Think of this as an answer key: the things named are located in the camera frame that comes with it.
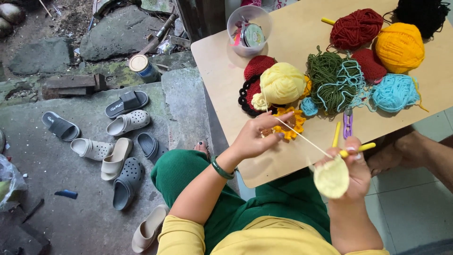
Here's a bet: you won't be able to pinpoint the grey clog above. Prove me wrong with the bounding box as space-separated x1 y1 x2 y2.
112 157 145 212

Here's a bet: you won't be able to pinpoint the blue plastic piece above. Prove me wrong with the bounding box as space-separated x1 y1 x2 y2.
54 189 78 200

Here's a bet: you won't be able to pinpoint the beige slide sandal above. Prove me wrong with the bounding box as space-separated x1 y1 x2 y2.
101 137 134 181
131 204 171 254

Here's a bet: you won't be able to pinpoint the flat grey rock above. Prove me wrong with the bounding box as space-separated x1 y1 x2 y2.
7 37 75 76

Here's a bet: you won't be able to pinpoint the red crochet heart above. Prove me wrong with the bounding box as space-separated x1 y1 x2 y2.
351 48 388 85

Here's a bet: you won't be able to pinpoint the small pale yellow crochet flower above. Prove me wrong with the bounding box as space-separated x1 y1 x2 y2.
251 92 272 112

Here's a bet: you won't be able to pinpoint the orange crochet piece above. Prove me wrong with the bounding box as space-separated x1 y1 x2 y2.
299 75 313 100

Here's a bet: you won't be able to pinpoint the dark red yarn ball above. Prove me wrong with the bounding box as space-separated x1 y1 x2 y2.
329 8 384 51

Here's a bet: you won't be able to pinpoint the light blue yarn ball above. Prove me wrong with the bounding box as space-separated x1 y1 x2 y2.
369 73 421 113

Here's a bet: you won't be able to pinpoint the wooden handled tool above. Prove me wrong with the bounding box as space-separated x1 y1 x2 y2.
137 13 178 56

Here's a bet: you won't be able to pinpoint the green bangle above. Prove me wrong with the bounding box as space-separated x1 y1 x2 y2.
211 156 236 180

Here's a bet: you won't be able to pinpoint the person's left hand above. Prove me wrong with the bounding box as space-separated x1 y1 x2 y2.
230 111 294 168

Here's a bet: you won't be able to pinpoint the yellow crochet sunflower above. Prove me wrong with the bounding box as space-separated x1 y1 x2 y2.
261 106 307 141

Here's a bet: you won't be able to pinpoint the round green tin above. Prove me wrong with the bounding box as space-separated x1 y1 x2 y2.
242 23 265 48

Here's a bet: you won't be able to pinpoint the pale yellow yarn strand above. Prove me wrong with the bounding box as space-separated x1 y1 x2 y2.
262 89 334 159

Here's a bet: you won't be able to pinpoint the person's green trousers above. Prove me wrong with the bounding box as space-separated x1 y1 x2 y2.
151 149 332 255

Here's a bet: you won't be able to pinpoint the small blue crochet circle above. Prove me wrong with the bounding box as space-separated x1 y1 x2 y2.
300 97 319 117

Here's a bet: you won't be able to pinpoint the pale yellow yarn ball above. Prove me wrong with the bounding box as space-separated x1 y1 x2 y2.
260 62 307 107

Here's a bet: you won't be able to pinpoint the metal tin can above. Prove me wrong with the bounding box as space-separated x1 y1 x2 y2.
128 53 160 84

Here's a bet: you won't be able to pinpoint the mustard yellow yarn ball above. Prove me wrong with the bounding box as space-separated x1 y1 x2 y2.
375 22 425 74

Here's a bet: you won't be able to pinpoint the light blue loose yarn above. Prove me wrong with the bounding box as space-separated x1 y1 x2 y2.
316 59 370 113

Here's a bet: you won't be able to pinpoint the black printed slide sandal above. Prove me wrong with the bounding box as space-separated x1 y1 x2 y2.
104 90 150 119
41 111 81 142

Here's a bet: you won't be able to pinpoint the wooden block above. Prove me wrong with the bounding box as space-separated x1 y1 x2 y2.
41 73 109 101

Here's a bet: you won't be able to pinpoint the black yarn ball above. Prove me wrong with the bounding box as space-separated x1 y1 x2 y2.
383 0 451 40

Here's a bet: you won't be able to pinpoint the black and red crochet piece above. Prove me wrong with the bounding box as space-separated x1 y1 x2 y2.
237 75 271 118

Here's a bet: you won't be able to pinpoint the white clog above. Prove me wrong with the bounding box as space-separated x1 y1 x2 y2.
106 109 151 137
70 138 115 162

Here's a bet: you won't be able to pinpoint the pale yellow crochet piece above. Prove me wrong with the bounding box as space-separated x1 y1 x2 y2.
313 156 350 200

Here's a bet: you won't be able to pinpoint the person's right hand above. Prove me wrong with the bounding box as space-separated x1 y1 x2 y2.
314 136 372 203

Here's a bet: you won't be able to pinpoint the clear plastic bag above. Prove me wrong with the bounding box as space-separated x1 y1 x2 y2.
0 154 28 213

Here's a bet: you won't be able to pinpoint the dark green yarn tangle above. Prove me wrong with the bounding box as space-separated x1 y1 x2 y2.
306 45 359 115

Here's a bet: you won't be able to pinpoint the purple plastic clip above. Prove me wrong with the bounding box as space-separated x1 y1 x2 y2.
343 108 354 140

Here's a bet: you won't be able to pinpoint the clear plastic container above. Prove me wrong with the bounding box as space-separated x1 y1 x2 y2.
226 5 273 58

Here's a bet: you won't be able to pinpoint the person's left foot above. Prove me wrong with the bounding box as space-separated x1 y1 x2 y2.
193 141 210 161

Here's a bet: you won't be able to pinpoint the large grey rock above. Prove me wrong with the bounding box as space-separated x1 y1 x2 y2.
79 5 166 63

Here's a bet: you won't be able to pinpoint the dark blue slipper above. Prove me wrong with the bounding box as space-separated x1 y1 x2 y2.
137 132 160 161

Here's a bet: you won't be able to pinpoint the person's yellow shirt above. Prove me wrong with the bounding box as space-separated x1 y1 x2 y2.
156 214 390 255

